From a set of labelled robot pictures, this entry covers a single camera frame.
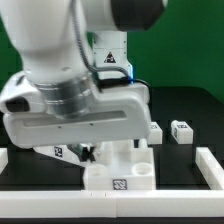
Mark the white front fence bar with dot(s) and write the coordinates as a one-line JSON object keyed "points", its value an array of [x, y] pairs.
{"points": [[111, 204]]}

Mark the white left fence bar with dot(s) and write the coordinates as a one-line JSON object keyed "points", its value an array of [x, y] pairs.
{"points": [[3, 159]]}

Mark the white fence bar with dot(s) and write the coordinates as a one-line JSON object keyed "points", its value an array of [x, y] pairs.
{"points": [[111, 204], [3, 159], [210, 168]]}

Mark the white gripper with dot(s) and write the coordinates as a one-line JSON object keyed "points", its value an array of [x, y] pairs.
{"points": [[119, 113]]}

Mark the white chair seat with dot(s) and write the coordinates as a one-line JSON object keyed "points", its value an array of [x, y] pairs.
{"points": [[119, 165]]}

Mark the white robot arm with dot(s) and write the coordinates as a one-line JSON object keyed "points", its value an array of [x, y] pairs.
{"points": [[55, 99]]}

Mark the white chair back frame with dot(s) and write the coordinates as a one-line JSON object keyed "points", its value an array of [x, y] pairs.
{"points": [[61, 152]]}

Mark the white right fence bar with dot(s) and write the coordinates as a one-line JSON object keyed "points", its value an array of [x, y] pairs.
{"points": [[210, 168]]}

